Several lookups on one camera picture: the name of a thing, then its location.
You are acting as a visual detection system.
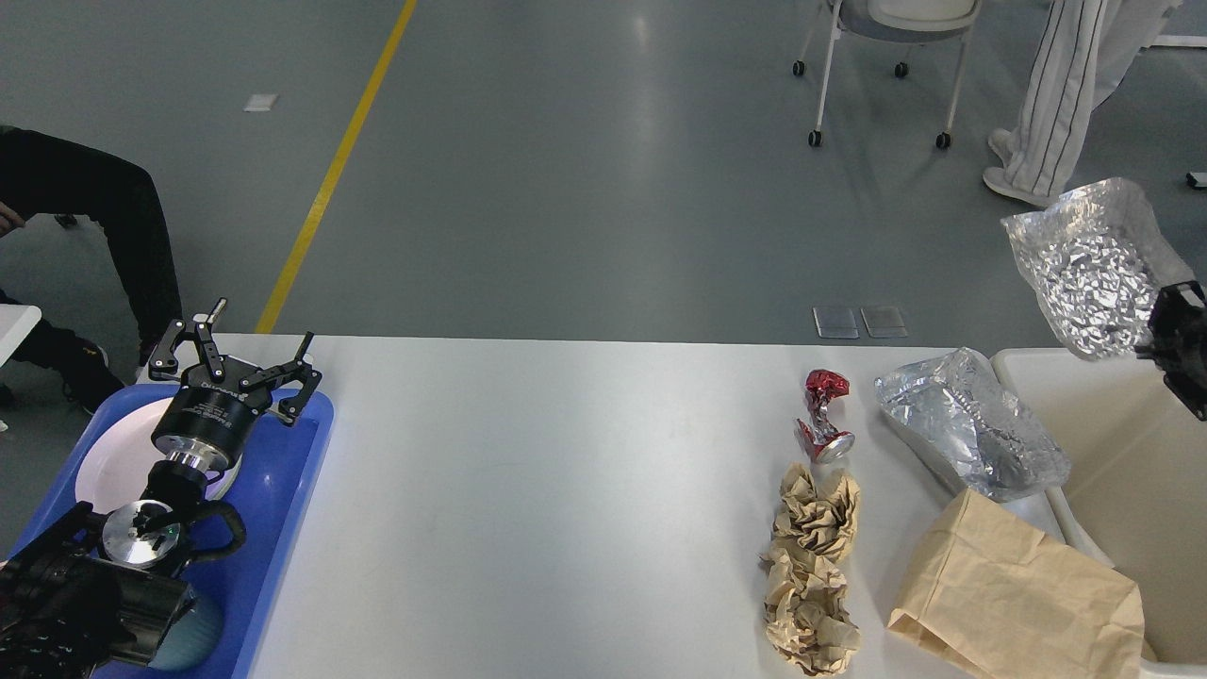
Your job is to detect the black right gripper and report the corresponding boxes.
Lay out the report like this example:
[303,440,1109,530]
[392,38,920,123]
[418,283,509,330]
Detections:
[1135,282,1206,422]

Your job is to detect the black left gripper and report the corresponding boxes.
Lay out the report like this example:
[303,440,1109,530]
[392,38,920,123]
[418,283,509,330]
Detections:
[148,297,323,472]

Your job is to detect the silver foil bag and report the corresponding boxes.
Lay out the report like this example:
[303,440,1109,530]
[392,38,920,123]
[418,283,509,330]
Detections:
[1001,177,1196,361]

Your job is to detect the pink plate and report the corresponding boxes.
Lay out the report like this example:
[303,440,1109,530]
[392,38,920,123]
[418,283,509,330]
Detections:
[74,392,203,513]

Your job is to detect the dark green mug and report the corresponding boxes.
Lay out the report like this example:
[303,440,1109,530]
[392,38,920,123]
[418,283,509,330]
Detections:
[148,589,225,671]

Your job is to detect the brown paper bag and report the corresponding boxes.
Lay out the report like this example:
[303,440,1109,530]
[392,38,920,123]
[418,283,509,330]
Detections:
[886,488,1144,678]

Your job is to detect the crushed red soda can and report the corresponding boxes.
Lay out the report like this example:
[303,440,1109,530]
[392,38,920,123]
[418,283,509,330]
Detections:
[797,369,855,466]

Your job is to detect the brown paper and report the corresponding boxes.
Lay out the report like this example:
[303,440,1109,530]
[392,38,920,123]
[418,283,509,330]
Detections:
[771,461,861,564]
[762,540,862,677]

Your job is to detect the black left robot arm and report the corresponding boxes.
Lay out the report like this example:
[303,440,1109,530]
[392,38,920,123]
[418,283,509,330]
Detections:
[2,298,333,678]

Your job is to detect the person hand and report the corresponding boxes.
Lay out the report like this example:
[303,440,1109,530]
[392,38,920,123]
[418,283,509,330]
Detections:
[0,201,27,238]

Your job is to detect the blue plastic tray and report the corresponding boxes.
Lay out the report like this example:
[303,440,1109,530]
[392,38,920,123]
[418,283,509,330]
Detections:
[5,384,336,678]

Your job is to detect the black sneaker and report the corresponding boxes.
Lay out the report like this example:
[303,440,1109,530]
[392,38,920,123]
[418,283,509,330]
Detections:
[56,339,126,414]

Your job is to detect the white plastic bin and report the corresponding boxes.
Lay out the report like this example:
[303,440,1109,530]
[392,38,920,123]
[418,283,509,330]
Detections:
[991,349,1206,678]

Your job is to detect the clear plastic bag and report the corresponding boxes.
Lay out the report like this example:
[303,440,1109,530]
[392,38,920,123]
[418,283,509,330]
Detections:
[871,349,1072,504]

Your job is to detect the white paper scrap on floor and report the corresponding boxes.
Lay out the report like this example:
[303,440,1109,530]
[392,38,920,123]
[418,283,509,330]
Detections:
[241,90,279,113]

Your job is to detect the person leg black trousers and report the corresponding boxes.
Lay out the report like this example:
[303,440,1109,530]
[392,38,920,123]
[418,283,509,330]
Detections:
[1,125,183,365]

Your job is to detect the white stand base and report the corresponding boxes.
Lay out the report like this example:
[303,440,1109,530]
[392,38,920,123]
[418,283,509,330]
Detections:
[1149,34,1207,49]

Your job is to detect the person in white trousers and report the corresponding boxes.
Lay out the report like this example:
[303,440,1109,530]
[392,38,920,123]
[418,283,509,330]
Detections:
[982,1,1182,209]

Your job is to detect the white office chair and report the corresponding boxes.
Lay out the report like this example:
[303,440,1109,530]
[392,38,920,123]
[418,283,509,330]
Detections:
[791,1,982,151]

